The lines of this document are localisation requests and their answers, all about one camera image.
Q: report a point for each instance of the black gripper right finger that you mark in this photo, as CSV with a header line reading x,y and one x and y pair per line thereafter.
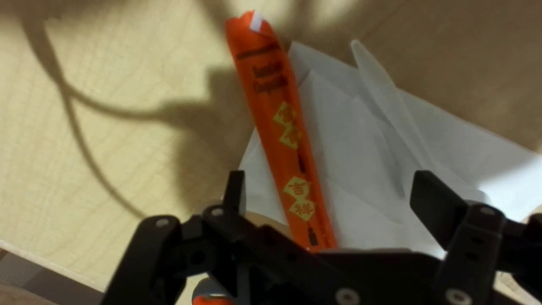
x,y
474,248

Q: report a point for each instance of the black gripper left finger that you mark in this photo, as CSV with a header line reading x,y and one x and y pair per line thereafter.
x,y
169,254

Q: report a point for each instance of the white paper napkin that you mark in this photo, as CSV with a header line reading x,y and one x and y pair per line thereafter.
x,y
383,170

